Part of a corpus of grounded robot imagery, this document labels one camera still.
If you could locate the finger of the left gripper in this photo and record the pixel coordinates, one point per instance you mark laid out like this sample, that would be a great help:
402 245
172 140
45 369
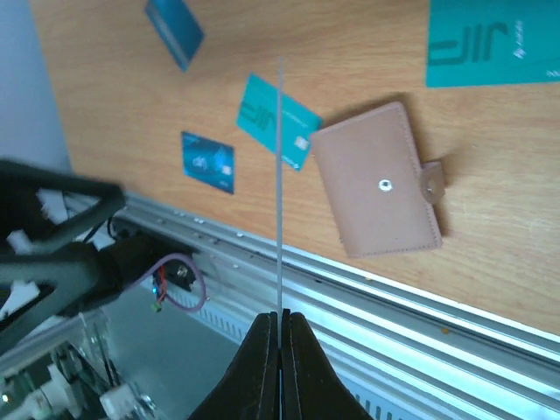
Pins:
34 216
74 278

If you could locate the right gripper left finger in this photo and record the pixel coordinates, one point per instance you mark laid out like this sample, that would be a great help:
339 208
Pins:
249 388

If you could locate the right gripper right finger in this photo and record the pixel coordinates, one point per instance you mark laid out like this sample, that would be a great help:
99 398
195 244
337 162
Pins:
310 387

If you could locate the dark blue card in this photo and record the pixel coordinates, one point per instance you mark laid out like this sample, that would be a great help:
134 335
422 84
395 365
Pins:
209 161

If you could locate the teal vip card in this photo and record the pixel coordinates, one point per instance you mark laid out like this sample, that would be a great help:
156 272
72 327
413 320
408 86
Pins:
267 116
489 43

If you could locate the teal blue card stack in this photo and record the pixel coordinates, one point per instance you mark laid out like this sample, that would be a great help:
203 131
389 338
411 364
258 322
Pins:
279 201

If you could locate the grey slotted cable duct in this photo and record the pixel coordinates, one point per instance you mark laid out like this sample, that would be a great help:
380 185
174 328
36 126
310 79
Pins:
339 327

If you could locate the aluminium front rail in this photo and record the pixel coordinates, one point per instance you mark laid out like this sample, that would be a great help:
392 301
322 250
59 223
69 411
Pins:
432 338

